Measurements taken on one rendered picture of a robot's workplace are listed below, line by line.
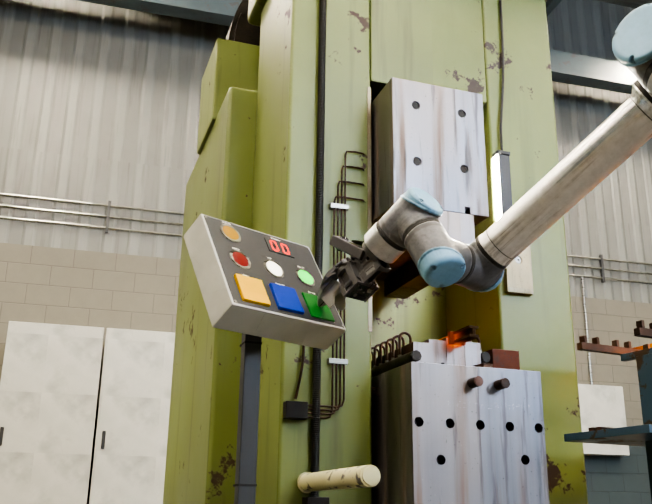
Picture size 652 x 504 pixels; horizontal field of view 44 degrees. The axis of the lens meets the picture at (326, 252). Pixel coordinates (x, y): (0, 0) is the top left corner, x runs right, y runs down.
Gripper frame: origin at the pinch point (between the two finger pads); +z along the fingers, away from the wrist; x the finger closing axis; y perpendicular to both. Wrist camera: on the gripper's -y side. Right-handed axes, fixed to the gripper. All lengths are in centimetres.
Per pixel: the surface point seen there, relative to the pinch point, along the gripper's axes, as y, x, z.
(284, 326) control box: 6.5, -10.3, 4.7
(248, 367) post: 7.7, -11.1, 18.6
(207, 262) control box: -8.4, -27.1, 4.7
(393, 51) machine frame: -87, 43, -34
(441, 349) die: 5.8, 42.7, 1.4
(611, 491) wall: -138, 727, 279
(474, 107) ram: -56, 55, -41
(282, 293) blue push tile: 0.1, -11.4, 0.9
